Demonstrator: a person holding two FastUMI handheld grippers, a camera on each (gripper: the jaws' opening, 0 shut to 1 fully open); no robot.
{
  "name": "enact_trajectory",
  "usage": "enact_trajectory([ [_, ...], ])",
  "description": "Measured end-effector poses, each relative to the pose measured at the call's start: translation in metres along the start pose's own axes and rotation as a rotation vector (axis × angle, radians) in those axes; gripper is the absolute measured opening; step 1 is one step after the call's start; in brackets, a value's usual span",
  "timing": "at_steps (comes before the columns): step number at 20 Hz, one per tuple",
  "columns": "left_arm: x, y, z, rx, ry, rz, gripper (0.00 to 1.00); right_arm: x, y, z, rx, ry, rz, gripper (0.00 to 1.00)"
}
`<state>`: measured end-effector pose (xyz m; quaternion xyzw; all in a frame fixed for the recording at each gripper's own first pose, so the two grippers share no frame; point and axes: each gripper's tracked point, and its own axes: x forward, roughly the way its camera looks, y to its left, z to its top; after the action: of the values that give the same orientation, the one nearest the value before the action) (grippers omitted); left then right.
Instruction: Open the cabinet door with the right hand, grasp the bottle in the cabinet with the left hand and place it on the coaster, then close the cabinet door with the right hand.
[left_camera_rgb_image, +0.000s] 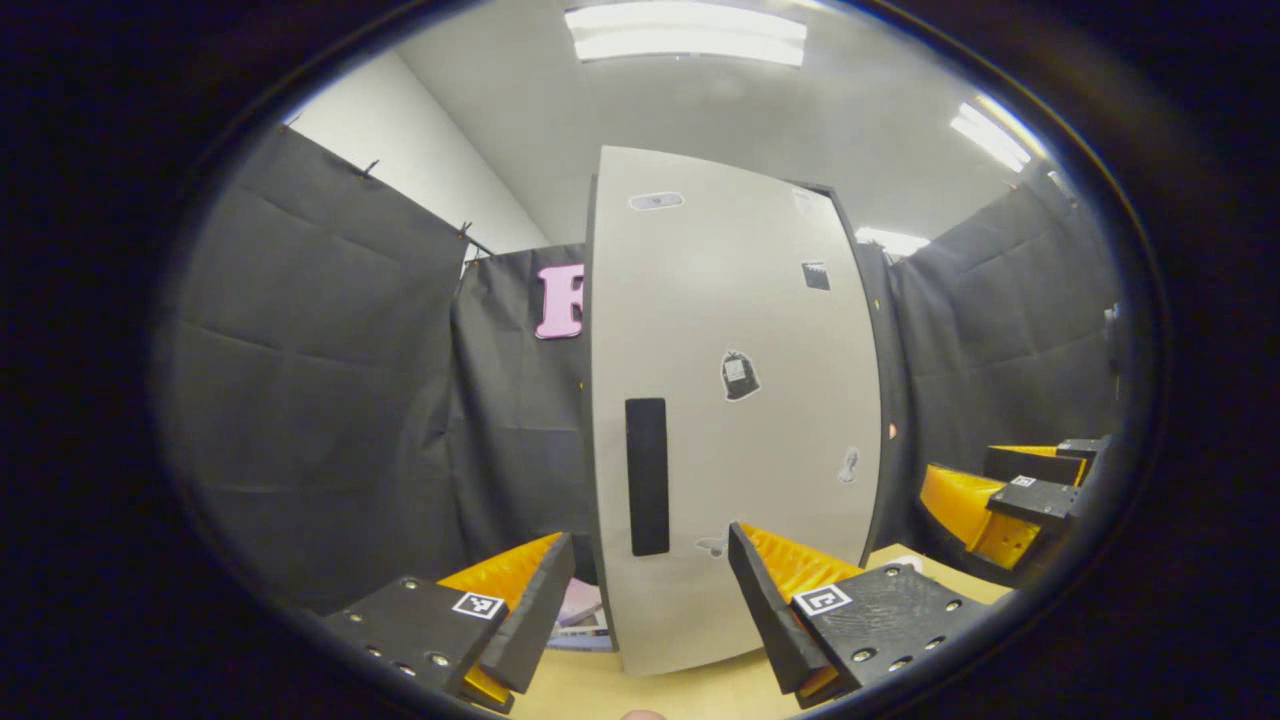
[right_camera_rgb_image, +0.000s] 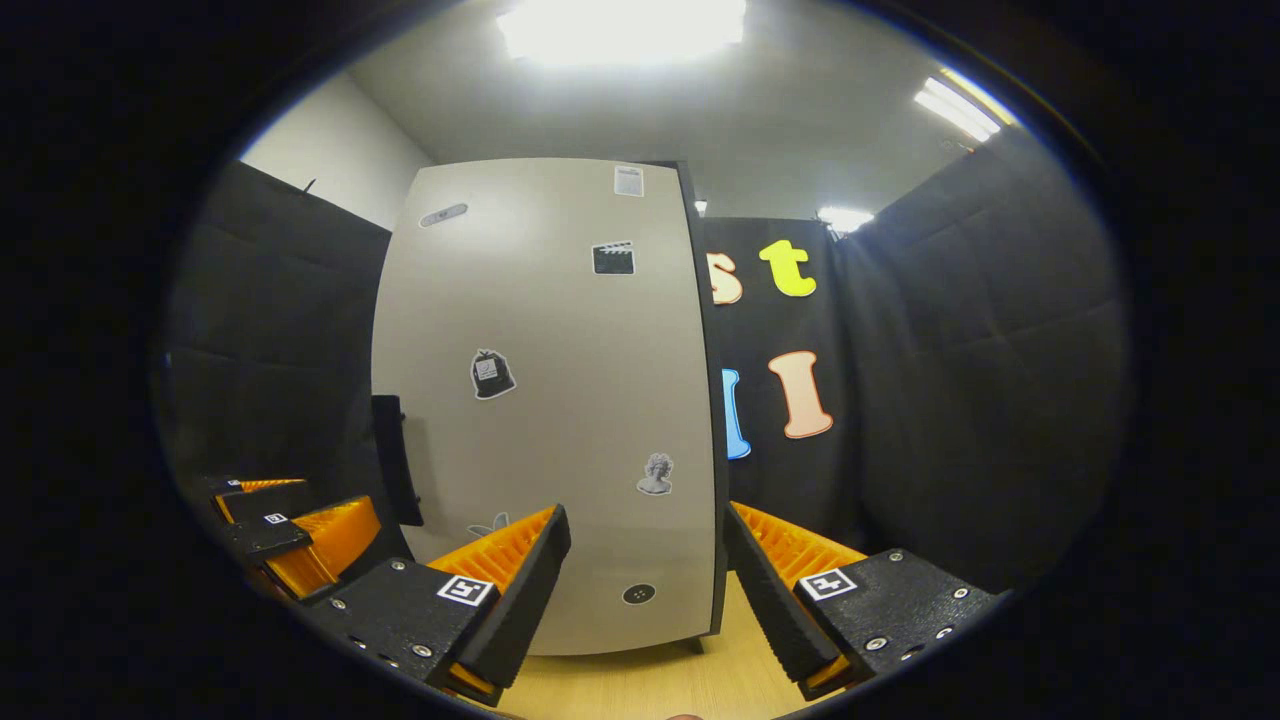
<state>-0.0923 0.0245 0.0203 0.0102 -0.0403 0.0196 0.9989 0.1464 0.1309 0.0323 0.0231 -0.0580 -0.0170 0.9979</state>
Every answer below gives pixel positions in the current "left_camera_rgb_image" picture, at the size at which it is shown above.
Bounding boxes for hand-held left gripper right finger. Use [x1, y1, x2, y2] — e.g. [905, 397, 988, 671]
[728, 521, 1001, 709]

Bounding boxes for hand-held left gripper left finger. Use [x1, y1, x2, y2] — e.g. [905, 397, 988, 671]
[320, 532, 578, 714]

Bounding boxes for black cabinet door handle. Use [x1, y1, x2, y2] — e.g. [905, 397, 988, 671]
[625, 398, 671, 557]

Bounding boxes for grey cabinet door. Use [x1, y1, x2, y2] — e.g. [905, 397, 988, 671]
[585, 147, 883, 679]

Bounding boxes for black backdrop cloth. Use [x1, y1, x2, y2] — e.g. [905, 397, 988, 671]
[155, 125, 1126, 616]

